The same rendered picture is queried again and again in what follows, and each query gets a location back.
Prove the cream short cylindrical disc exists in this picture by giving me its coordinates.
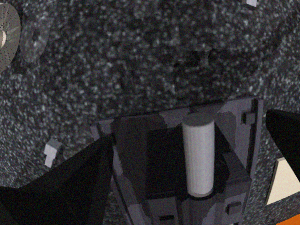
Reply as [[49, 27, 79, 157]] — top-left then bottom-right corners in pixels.
[[0, 3, 21, 74]]

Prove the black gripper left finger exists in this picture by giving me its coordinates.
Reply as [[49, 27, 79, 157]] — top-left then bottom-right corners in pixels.
[[0, 136, 114, 225]]

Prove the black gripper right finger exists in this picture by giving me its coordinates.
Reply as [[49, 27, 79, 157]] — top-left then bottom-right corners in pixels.
[[265, 109, 300, 182]]

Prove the grey cylinder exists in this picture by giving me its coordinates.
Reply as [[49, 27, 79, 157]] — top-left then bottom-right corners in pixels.
[[182, 113, 215, 197]]

